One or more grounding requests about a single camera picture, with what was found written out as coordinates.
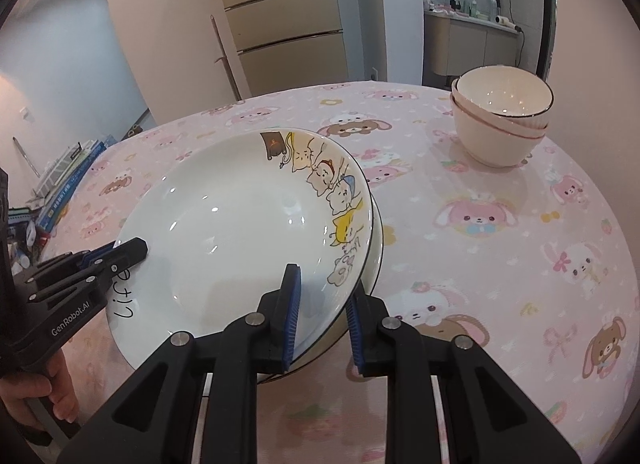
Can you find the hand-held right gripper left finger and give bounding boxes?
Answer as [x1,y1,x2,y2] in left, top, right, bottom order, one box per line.
[56,264,302,464]

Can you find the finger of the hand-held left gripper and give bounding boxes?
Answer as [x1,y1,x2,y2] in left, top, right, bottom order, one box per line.
[12,242,118,286]
[27,238,149,306]

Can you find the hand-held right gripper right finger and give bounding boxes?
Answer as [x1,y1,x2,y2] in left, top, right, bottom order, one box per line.
[345,284,583,464]

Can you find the white plate with black rim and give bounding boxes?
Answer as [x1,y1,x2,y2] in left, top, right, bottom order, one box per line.
[257,191,385,386]

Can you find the white cartoon animal plate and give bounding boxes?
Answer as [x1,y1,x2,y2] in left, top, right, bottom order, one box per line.
[106,129,374,371]

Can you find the cream ribbed bowl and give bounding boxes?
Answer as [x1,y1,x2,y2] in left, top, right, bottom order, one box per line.
[452,94,548,168]

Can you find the person's left hand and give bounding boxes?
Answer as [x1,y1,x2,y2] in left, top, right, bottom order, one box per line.
[0,350,83,432]

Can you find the stack of books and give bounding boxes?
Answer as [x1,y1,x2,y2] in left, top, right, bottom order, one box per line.
[32,139,108,235]

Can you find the pink printed tablecloth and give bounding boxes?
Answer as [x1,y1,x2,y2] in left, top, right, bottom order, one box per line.
[47,80,633,464]

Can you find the gold refrigerator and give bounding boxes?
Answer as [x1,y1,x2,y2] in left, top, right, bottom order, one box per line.
[207,0,351,100]

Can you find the beige vanity cabinet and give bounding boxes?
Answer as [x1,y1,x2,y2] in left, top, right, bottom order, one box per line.
[424,11,523,77]

